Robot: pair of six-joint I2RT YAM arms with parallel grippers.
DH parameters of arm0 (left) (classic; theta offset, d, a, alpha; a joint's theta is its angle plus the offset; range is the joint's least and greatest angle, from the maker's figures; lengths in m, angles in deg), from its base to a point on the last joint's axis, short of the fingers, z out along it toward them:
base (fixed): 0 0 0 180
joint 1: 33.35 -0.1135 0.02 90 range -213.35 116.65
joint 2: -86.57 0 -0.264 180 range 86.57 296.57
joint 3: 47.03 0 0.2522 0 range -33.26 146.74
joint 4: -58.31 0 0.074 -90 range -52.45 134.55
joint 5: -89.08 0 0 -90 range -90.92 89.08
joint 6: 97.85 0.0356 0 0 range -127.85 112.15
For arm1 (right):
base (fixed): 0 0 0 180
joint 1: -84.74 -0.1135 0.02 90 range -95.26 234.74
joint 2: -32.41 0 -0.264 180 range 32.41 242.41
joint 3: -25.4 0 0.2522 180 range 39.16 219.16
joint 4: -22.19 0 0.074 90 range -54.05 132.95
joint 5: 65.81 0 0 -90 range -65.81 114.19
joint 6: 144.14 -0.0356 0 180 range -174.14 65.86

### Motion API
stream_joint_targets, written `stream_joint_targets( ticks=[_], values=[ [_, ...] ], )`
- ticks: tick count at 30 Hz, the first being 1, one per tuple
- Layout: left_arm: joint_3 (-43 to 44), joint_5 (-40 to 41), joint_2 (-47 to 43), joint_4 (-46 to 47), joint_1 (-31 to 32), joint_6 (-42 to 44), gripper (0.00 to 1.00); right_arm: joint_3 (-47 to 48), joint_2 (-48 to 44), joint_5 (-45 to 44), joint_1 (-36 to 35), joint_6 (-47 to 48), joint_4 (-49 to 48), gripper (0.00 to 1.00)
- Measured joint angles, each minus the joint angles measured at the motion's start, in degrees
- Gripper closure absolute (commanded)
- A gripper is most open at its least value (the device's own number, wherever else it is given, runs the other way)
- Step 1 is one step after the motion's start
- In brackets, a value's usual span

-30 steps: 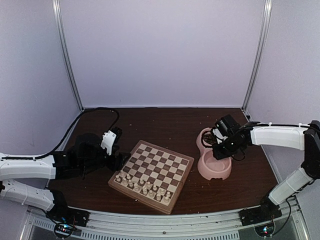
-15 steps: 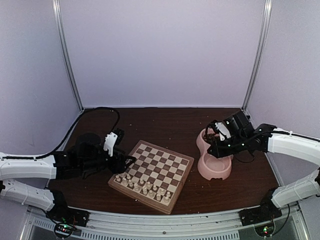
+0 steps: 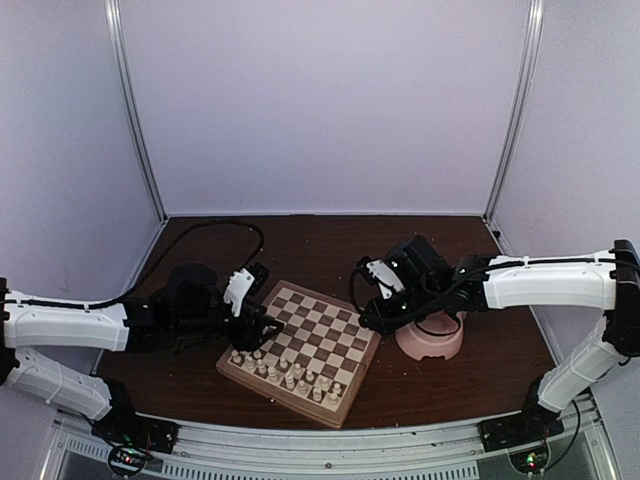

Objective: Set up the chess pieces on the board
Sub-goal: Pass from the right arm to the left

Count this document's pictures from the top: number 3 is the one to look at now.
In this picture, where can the left aluminium frame post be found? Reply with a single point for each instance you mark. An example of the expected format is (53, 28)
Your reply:
(116, 33)

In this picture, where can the aluminium frame post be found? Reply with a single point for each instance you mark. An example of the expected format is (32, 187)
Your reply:
(116, 33)
(526, 73)

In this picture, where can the white rook piece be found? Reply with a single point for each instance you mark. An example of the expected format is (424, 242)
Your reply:
(333, 398)

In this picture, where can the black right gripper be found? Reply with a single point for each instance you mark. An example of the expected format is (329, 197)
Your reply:
(383, 323)

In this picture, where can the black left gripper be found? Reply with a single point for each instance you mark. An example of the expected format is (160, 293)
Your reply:
(248, 342)

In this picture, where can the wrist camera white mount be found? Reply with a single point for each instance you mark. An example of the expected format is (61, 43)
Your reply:
(380, 274)
(244, 283)

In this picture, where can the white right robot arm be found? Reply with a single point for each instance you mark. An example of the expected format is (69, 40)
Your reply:
(415, 281)

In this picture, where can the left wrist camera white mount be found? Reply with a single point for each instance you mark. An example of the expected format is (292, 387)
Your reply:
(244, 283)

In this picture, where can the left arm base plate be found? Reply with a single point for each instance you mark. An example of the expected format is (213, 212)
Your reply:
(147, 434)

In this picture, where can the pink double bowl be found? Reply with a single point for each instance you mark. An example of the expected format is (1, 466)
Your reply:
(418, 345)

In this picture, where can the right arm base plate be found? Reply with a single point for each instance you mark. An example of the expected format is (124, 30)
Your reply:
(516, 430)

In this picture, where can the white king piece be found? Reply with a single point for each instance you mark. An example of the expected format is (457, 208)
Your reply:
(297, 371)

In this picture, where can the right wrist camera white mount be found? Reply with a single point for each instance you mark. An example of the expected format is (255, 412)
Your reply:
(380, 274)

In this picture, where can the wooden chess board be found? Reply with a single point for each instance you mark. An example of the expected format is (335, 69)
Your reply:
(323, 335)

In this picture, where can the right aluminium frame post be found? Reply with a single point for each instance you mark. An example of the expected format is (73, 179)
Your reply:
(526, 73)

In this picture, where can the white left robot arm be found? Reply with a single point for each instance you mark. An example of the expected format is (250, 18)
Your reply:
(188, 309)

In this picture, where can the front aluminium rail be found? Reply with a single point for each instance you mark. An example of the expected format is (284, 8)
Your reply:
(451, 450)

